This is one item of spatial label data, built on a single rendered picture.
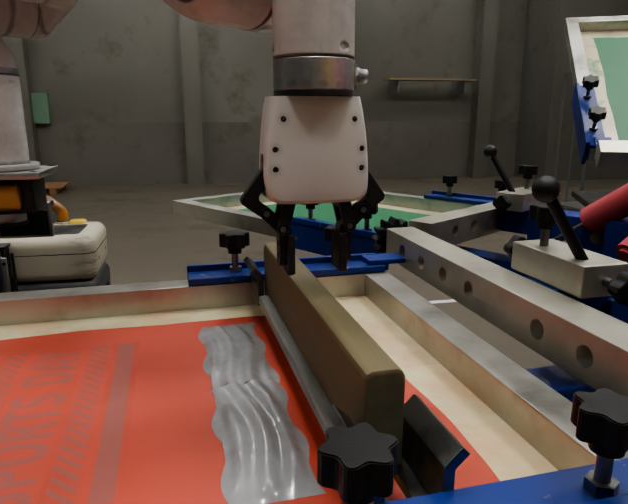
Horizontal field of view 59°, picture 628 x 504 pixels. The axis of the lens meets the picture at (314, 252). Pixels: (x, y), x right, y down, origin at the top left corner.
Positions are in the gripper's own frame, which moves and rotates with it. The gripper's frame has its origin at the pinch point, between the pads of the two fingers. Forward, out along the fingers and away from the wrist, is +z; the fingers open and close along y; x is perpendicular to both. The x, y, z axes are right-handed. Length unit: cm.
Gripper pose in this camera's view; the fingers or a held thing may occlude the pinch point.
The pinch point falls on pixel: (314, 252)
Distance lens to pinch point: 55.4
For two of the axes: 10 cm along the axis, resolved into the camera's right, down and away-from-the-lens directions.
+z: 0.0, 9.7, 2.4
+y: -9.7, 0.6, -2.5
